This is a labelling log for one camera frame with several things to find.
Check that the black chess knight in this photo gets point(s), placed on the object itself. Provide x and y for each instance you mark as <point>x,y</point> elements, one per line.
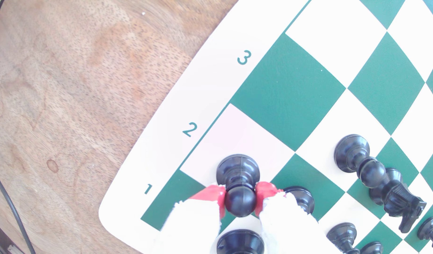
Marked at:
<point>396,195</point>

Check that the black chess pawn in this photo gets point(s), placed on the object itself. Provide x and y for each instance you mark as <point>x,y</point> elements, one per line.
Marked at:
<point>341,235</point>
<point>430,228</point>
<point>354,155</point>
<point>239,176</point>
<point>371,248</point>

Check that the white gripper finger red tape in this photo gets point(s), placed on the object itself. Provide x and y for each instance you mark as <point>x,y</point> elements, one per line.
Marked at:
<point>191,229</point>
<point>290,229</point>

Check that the black chess queen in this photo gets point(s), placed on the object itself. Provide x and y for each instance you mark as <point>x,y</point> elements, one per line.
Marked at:
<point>240,242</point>

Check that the green and white chess mat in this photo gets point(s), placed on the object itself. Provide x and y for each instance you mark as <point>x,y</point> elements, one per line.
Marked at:
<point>290,91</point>

